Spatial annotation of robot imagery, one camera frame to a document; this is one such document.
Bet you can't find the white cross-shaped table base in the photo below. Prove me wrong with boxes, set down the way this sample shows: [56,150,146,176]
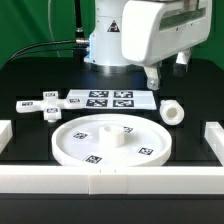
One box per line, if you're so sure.
[16,91,85,123]

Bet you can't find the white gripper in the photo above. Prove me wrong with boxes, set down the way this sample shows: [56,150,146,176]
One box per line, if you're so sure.
[121,0,212,90]

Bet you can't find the white round table top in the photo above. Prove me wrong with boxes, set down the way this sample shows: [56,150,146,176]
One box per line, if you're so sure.
[51,114,172,168]

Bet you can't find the black cable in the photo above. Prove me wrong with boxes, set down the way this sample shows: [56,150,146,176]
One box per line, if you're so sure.
[6,39,90,64]
[13,47,89,59]

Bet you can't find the black cable lower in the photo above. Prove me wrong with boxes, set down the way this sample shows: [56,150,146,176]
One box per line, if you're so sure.
[13,47,89,59]

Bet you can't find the white front fence bar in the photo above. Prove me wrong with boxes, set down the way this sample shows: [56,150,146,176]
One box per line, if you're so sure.
[0,165,224,195]

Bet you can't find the white marker plate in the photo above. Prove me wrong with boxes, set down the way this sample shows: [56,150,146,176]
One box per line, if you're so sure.
[67,90,157,110]

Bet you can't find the white fence block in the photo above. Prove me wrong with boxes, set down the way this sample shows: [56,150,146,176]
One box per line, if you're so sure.
[204,122,224,167]
[0,120,13,154]

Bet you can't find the black vertical pole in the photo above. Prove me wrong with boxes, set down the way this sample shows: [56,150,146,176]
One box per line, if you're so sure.
[73,0,84,61]

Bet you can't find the black cable upper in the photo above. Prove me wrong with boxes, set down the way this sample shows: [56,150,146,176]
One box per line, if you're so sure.
[6,39,90,64]

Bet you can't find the white right fence block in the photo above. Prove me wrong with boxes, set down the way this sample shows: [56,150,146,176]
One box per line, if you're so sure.
[204,122,224,167]

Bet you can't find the white left fence block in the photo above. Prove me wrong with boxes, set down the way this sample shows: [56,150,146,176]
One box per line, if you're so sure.
[0,120,13,154]

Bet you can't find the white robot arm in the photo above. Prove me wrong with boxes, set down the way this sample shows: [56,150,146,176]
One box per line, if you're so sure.
[85,0,212,90]

